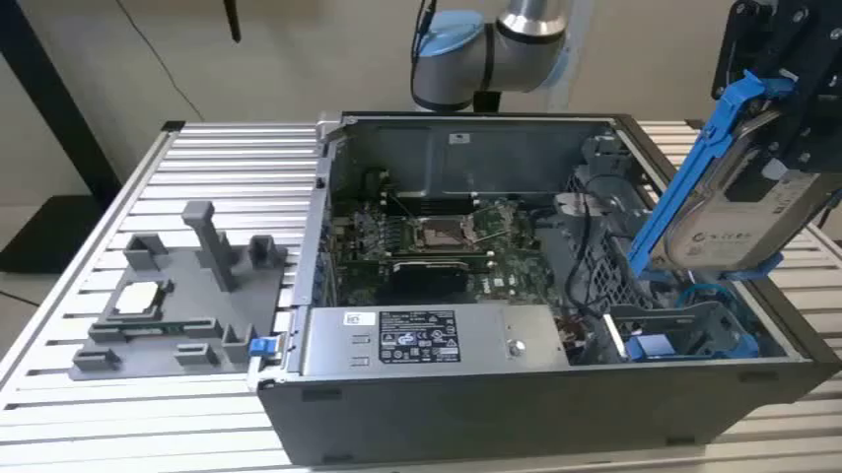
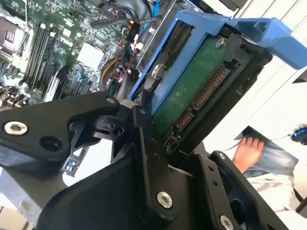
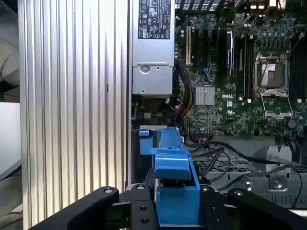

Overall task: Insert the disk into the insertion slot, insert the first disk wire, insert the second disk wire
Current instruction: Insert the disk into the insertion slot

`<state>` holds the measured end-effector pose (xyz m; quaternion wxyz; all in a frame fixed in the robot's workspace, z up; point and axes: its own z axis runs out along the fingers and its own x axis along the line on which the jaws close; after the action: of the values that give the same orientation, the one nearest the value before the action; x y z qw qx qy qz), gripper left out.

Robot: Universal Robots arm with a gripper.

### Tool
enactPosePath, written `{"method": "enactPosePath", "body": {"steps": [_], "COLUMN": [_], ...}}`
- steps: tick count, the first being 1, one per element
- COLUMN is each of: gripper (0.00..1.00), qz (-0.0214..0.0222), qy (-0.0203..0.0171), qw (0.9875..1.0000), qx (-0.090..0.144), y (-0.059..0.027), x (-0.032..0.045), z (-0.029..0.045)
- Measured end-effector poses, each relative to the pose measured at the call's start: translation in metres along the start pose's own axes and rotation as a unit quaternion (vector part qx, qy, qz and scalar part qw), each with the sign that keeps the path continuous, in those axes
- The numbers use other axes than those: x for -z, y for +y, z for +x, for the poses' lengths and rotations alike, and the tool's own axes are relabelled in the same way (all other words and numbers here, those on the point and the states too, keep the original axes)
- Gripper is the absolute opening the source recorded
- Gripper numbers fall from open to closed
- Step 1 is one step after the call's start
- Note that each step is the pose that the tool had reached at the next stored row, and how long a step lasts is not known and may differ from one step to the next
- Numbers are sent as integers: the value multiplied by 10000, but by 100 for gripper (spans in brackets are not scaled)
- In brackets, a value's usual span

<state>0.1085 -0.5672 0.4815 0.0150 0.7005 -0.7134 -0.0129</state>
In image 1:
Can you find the hard disk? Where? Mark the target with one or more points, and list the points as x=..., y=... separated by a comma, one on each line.
x=724, y=231

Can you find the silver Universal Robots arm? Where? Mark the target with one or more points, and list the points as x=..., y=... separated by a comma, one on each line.
x=454, y=74

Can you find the disk bay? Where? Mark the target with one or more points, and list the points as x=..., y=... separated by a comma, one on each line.
x=684, y=320

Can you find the perforated metal drive cage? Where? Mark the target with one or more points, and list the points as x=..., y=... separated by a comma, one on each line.
x=605, y=276

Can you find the green motherboard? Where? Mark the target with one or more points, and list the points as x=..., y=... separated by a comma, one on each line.
x=513, y=276

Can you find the CPU socket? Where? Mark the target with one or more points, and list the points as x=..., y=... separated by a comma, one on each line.
x=441, y=232

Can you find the black open PC case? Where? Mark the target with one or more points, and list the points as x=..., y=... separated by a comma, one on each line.
x=526, y=419

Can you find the black hanging antenna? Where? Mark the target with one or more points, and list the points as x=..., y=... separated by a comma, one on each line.
x=233, y=20

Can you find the silver power supply unit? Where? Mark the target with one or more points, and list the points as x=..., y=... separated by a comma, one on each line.
x=329, y=340

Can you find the blue case latch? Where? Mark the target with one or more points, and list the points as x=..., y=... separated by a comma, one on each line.
x=264, y=346

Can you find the grey parts rack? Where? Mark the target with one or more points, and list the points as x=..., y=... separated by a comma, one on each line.
x=192, y=295

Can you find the green RAM stick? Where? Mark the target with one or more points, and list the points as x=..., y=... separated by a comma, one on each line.
x=173, y=329

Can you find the silver CPU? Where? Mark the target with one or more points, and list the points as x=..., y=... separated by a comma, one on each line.
x=138, y=298

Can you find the black box on floor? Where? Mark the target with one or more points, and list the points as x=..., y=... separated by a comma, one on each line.
x=53, y=236

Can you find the black metal post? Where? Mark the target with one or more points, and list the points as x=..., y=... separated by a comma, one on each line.
x=59, y=98

